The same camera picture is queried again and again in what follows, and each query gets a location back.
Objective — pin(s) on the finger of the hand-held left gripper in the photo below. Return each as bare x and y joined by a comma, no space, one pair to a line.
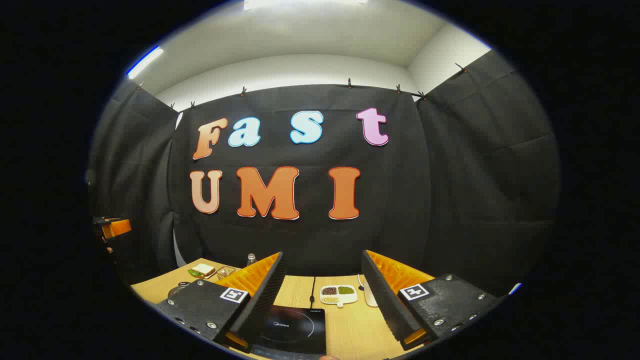
119,228

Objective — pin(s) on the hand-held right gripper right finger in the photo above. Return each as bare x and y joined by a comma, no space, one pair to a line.
385,300

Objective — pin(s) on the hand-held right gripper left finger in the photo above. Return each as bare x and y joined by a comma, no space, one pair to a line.
265,300

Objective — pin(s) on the black induction cooktop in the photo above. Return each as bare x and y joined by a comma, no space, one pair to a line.
300,330

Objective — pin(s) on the white toaster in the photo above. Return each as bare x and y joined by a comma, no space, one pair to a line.
370,298

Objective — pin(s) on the clear water bottle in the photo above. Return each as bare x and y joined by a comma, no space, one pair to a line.
251,260

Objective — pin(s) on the white divided bean plate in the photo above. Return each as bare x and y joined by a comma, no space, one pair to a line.
339,299

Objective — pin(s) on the sandwich with lettuce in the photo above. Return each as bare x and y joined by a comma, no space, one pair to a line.
201,270

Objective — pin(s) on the black backdrop cloth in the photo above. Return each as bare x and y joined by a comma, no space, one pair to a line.
310,240

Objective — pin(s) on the long ceiling light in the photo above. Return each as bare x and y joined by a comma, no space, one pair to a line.
300,3
145,62

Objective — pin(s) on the row of black cloth clips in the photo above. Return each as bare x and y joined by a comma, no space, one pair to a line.
349,82

